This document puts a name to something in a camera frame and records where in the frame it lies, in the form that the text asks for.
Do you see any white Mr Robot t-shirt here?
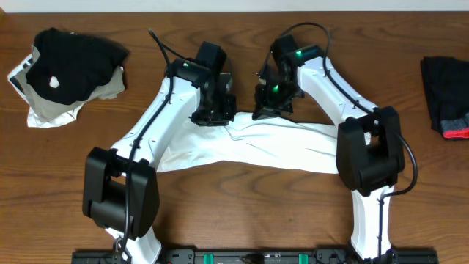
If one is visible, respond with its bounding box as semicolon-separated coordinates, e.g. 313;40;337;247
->
157;112;338;175

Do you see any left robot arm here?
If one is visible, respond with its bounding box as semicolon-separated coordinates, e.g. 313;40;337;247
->
72;42;236;263

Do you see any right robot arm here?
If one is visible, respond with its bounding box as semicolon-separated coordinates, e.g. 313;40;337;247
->
252;34;405;263

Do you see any black folded garment on pile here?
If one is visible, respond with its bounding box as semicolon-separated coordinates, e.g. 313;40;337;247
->
26;28;129;105

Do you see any beige folded garment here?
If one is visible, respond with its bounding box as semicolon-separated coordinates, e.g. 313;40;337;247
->
15;46;125;121

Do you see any black garment with red cuff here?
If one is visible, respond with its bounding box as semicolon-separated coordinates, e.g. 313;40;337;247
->
421;56;468;140

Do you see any left black camera cable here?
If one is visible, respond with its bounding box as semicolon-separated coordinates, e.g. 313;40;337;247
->
113;28;195;264

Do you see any black camera cable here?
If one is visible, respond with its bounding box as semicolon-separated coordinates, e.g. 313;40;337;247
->
256;21;418;261
113;28;195;264

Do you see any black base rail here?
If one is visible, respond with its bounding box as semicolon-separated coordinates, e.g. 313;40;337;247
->
71;246;440;264

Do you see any right black camera cable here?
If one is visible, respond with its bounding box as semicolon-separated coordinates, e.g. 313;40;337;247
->
256;21;418;261

